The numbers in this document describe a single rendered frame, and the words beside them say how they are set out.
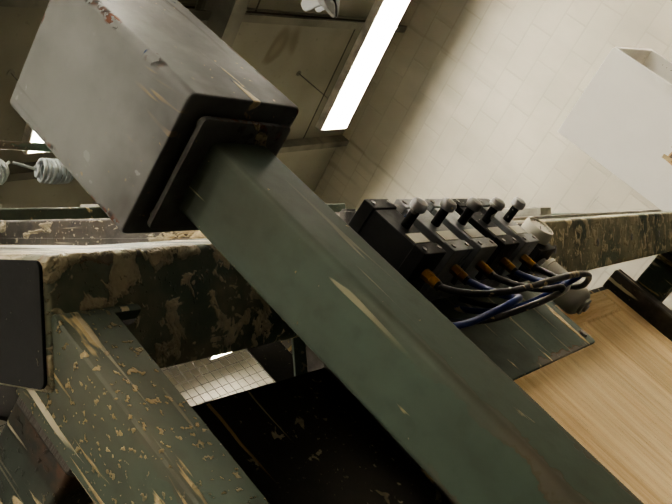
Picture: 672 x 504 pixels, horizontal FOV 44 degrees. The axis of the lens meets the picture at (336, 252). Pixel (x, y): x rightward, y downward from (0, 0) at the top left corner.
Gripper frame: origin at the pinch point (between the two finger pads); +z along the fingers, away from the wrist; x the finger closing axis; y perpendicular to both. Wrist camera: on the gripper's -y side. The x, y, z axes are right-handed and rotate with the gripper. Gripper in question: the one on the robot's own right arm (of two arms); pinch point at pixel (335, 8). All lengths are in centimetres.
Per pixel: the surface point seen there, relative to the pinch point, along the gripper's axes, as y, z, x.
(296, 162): 401, -128, -438
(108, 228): 44, 20, 32
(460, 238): -32, 52, 44
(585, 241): -6, 56, -39
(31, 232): 65, 11, 34
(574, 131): 114, -14, -347
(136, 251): -23, 44, 78
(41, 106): -29, 33, 85
